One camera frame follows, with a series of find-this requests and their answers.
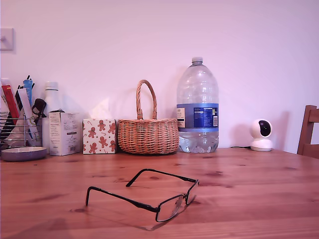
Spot gingerbread print box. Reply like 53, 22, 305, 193
82, 118, 117, 154

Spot wicker basket with handle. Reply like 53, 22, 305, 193
117, 79, 179, 155

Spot small white round camera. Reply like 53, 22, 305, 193
250, 119, 273, 152

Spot brown wooden chair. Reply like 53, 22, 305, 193
297, 105, 319, 159

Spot white wall switch plate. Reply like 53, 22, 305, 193
0, 27, 15, 52

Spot grey round dish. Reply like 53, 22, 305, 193
0, 146, 48, 162

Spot white packet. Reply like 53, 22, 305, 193
0, 77, 12, 115

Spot black thin-framed glasses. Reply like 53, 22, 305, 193
85, 168, 200, 223

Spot tall white bottle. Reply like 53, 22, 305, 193
41, 81, 64, 154

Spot large clear water bottle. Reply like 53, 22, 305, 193
176, 56, 220, 153

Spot white printed carton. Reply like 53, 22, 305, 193
48, 109, 82, 156

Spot black clip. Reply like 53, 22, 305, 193
31, 98, 47, 125

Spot metal wire rack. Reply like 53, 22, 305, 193
0, 111, 42, 150

